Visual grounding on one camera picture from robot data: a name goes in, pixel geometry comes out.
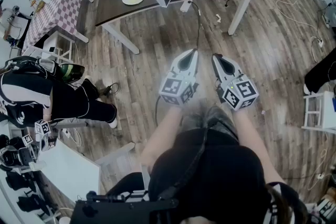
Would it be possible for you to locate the black shoulder strap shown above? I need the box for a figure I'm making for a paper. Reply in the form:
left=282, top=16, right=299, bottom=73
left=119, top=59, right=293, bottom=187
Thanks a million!
left=161, top=130, right=209, bottom=201

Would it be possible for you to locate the spare hand-held gripper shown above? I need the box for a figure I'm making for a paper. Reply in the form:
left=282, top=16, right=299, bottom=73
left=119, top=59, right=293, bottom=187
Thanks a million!
left=35, top=119, right=51, bottom=136
left=22, top=134, right=34, bottom=147

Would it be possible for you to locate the black adapter cable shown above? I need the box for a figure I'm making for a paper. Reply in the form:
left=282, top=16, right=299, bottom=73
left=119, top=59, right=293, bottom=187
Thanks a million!
left=99, top=82, right=120, bottom=97

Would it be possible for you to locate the person's left forearm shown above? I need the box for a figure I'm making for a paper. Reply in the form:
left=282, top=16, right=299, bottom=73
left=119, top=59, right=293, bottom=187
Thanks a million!
left=141, top=106, right=184, bottom=166

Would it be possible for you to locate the person's right forearm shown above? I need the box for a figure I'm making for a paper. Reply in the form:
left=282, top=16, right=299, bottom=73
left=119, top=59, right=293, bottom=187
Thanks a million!
left=232, top=109, right=286, bottom=184

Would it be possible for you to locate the white power strip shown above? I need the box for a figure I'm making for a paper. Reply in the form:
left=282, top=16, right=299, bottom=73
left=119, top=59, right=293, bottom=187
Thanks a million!
left=61, top=125, right=82, bottom=146
left=180, top=0, right=193, bottom=13

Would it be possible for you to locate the person's dark top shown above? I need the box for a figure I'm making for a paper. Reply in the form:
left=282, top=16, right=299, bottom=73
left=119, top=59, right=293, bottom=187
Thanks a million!
left=104, top=128, right=301, bottom=224

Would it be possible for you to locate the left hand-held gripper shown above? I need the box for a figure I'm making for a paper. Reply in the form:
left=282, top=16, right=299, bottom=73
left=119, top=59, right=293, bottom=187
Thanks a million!
left=159, top=49, right=200, bottom=109

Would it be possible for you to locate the black power cable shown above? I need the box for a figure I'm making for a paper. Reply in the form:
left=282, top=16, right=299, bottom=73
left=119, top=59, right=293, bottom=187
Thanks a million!
left=188, top=0, right=202, bottom=52

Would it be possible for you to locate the checkered cloth table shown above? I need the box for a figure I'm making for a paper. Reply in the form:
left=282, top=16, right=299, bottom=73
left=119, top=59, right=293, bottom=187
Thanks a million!
left=22, top=0, right=95, bottom=55

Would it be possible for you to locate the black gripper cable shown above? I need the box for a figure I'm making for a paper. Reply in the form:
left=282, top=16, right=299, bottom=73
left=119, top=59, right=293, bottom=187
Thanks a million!
left=154, top=95, right=162, bottom=126

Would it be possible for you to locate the green striped round object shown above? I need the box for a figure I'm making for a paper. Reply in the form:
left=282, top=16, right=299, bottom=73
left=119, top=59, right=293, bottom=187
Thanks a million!
left=59, top=62, right=86, bottom=84

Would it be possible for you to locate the white floor cable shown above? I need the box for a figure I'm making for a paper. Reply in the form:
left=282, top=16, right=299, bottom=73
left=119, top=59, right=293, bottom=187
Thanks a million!
left=275, top=0, right=325, bottom=48

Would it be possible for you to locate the white table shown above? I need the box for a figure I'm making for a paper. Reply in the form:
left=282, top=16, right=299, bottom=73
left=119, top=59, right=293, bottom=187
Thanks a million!
left=36, top=138, right=102, bottom=204

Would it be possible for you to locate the person's grey skirt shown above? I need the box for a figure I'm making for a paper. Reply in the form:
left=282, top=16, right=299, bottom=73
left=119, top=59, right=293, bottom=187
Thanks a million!
left=182, top=104, right=239, bottom=144

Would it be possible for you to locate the black chest rig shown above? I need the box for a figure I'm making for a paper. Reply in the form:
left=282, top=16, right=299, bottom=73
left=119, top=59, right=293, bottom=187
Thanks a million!
left=69, top=190, right=179, bottom=224

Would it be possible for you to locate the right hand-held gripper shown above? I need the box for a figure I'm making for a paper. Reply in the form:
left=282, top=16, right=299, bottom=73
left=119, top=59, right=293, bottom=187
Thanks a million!
left=212, top=54, right=260, bottom=112

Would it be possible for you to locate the white stool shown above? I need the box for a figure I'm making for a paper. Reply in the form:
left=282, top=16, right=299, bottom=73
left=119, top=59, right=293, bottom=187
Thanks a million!
left=28, top=30, right=75, bottom=63
left=301, top=91, right=336, bottom=135

